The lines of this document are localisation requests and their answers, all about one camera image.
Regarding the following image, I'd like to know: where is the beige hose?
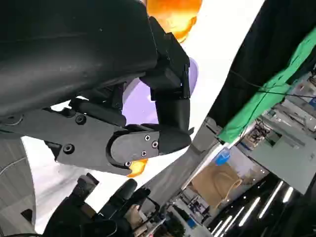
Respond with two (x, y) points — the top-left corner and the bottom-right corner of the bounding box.
(216, 178), (243, 208)

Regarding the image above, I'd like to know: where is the black curtain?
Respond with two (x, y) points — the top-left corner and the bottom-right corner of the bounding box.
(206, 0), (316, 127)

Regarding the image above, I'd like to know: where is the green cloth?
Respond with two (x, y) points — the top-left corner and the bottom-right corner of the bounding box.
(217, 32), (316, 144)

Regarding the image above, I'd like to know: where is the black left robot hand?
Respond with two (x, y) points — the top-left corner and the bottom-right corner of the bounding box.
(0, 0), (193, 176)

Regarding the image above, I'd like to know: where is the brown cardboard box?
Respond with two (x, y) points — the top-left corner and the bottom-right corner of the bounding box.
(191, 163), (244, 206)

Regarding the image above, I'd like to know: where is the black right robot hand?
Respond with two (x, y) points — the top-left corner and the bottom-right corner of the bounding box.
(46, 172), (151, 237)

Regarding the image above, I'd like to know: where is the white workshop cabinet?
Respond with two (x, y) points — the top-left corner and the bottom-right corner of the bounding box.
(236, 128), (316, 190)

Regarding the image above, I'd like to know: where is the lilac plate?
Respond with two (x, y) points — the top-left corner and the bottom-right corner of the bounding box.
(121, 57), (199, 127)

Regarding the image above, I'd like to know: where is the orange white toy bread roll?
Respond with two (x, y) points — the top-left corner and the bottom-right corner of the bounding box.
(126, 158), (149, 178)
(146, 0), (203, 44)

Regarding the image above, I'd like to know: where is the thin black background cable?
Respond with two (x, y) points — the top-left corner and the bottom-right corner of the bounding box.
(229, 70), (316, 96)

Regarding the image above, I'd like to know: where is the blue plastic object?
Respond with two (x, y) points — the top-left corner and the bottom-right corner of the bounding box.
(214, 147), (232, 166)

